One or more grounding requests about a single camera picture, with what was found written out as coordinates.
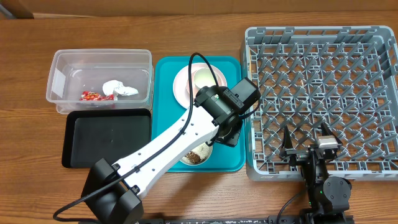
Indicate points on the grey bowl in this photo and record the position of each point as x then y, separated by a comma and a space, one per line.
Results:
202, 158

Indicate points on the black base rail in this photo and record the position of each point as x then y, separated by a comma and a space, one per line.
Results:
285, 219

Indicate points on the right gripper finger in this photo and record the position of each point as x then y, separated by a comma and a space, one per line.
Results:
327, 132
287, 142

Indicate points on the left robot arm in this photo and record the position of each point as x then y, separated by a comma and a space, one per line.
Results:
114, 192

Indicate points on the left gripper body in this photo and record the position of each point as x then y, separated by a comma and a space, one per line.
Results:
232, 134

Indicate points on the black plastic tray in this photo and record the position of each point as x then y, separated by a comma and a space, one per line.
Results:
110, 134

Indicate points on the brown food piece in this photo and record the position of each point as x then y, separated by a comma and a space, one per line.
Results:
192, 158

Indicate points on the white paper cup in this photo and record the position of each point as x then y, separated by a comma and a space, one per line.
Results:
203, 77

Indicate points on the teal serving tray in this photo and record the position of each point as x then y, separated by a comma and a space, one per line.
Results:
166, 110

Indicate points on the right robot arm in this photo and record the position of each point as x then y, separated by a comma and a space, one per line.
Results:
328, 196

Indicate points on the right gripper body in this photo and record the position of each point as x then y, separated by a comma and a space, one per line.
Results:
298, 154

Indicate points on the white rice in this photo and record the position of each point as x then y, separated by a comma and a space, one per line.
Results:
203, 151

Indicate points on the white tissue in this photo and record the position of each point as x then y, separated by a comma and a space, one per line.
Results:
114, 87

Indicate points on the grey dishwasher rack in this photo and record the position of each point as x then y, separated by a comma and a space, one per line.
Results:
343, 76

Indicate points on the clear plastic bin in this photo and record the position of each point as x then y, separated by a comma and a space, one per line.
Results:
74, 71

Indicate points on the red snack wrapper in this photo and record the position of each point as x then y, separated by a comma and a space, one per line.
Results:
94, 96

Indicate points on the large pink plate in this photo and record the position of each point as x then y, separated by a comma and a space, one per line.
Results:
181, 85

